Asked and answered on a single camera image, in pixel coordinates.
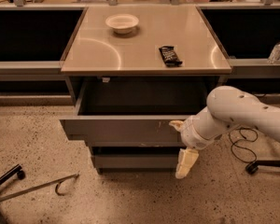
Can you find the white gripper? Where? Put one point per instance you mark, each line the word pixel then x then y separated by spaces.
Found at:
pixel 192 134

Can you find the grey top drawer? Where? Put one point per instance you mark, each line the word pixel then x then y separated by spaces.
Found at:
pixel 134 111

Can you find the grey drawer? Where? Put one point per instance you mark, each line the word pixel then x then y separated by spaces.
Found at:
pixel 134 111
pixel 134 158

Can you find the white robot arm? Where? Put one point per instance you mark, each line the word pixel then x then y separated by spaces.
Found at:
pixel 226 109

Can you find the grey lower drawer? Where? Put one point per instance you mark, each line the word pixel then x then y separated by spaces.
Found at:
pixel 134 158

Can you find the grey cabinet with tan top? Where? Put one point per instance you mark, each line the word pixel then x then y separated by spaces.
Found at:
pixel 98 52

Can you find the black chair leg right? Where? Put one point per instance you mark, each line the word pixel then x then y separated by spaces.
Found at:
pixel 253 166

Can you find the black chair leg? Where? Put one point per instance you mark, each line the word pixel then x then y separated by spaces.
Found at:
pixel 16 170
pixel 253 166

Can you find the black snack bar wrapper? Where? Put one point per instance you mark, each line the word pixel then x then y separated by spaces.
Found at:
pixel 169 56

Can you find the metal rod with hook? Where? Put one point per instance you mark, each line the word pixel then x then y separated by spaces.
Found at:
pixel 41 186

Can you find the white bowl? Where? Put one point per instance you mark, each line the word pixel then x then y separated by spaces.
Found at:
pixel 122 23

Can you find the clear plastic water bottle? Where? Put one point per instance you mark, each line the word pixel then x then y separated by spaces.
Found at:
pixel 275 54

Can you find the black chair leg left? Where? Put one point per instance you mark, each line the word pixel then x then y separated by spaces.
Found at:
pixel 16 170

